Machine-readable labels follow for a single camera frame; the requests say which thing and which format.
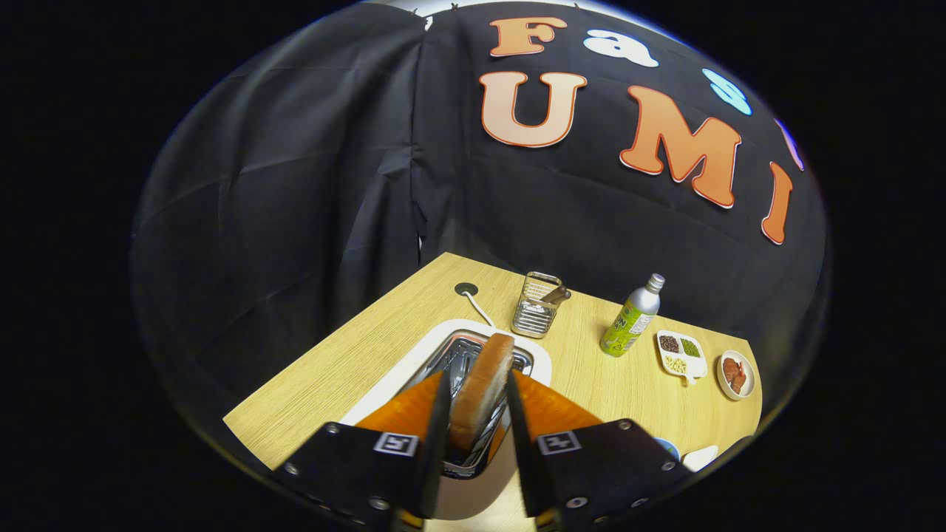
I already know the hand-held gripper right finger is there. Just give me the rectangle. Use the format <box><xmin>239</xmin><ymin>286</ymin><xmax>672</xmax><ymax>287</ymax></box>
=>
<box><xmin>505</xmin><ymin>369</ymin><xmax>695</xmax><ymax>532</ymax></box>

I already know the white square plate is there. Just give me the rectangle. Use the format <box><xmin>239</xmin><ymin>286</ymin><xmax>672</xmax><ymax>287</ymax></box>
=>
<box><xmin>681</xmin><ymin>444</ymin><xmax>719</xmax><ymax>472</ymax></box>

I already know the toasted bread slice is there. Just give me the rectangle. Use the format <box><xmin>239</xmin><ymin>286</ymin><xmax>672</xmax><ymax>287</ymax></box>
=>
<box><xmin>449</xmin><ymin>332</ymin><xmax>516</xmax><ymax>455</ymax></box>

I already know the white round plate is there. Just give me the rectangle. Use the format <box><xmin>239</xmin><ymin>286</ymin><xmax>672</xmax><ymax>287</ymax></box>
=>
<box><xmin>716</xmin><ymin>349</ymin><xmax>756</xmax><ymax>402</ymax></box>

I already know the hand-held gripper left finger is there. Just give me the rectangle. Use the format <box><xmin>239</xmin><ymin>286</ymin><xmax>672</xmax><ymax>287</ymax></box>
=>
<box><xmin>272</xmin><ymin>369</ymin><xmax>453</xmax><ymax>532</ymax></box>

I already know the white toaster cable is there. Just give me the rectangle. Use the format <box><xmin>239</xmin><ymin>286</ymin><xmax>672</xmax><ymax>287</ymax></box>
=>
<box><xmin>462</xmin><ymin>290</ymin><xmax>497</xmax><ymax>330</ymax></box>

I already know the white divided dish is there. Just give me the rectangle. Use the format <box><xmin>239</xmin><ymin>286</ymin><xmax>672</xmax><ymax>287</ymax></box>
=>
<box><xmin>656</xmin><ymin>330</ymin><xmax>709</xmax><ymax>386</ymax></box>

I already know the wire mesh utensil holder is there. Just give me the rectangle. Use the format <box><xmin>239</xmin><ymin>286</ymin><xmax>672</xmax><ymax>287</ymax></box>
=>
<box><xmin>510</xmin><ymin>271</ymin><xmax>564</xmax><ymax>339</ymax></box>

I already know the white toaster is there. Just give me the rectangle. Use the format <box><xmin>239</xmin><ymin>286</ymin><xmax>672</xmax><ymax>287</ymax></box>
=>
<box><xmin>338</xmin><ymin>318</ymin><xmax>554</xmax><ymax>529</ymax></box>

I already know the green label metal bottle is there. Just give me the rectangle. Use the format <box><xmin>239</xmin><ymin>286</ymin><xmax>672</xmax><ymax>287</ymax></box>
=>
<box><xmin>599</xmin><ymin>273</ymin><xmax>666</xmax><ymax>358</ymax></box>

